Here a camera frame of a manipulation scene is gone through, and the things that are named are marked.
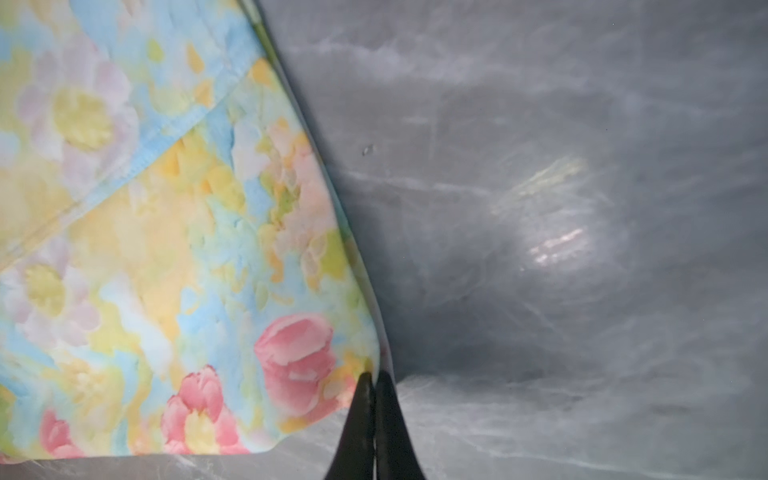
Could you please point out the floral pastel skirt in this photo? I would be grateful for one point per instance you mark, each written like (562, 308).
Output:
(177, 274)

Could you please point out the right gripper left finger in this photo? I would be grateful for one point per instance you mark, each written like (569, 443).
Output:
(355, 454)

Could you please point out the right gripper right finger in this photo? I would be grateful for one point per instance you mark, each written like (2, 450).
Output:
(395, 458)

